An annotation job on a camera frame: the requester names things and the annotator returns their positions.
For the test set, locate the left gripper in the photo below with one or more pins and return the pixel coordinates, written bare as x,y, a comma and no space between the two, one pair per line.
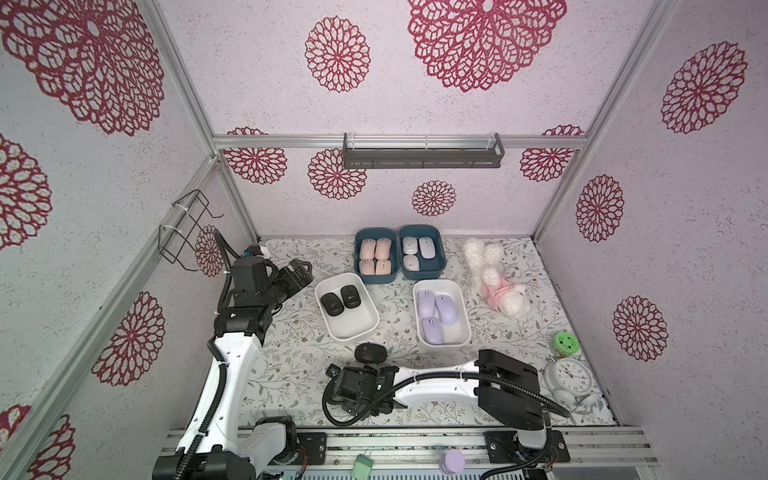
303,276

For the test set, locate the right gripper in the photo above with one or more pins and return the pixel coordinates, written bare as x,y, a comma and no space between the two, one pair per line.
347,387

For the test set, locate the black mouse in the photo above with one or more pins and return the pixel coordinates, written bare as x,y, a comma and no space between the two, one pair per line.
332,304
370,353
350,297

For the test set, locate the white tray front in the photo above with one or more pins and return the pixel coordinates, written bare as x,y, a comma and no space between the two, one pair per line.
353,324

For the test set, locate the white tray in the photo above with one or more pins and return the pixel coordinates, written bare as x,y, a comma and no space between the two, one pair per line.
353,324
455,336

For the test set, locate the teal storage box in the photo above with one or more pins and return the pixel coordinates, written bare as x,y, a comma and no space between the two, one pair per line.
395,258
429,269

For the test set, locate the purple mouse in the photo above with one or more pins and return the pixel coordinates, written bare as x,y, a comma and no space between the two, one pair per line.
432,332
446,310
425,304

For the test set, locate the white mouse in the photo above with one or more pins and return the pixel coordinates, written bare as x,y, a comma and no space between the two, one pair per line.
411,263
410,245
427,248

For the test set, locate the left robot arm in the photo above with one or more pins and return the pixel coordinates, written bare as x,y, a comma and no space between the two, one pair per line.
210,447

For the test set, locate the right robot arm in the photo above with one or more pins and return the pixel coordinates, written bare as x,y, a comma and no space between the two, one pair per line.
504,388

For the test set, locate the green connector block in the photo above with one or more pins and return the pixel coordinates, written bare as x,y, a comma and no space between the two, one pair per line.
362,468

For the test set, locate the purple round cap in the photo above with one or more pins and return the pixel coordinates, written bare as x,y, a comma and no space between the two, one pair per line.
452,462

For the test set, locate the white plush toy pink dress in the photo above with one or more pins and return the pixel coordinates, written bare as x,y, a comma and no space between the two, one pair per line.
484,261

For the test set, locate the green round toy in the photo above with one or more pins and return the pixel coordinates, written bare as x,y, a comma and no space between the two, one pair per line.
565,344

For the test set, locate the white alarm clock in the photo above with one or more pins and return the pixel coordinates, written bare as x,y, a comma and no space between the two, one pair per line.
571,383

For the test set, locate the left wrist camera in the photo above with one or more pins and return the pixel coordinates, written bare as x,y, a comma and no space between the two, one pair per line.
256,250

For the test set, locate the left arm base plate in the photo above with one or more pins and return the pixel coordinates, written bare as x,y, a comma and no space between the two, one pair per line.
303,448

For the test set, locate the black wire wall rack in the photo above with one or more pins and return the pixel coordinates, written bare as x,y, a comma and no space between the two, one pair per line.
177,236

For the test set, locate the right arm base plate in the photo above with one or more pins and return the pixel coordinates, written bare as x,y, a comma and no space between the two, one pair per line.
514,447

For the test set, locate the dark wall shelf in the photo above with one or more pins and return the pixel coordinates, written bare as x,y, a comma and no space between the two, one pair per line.
423,156

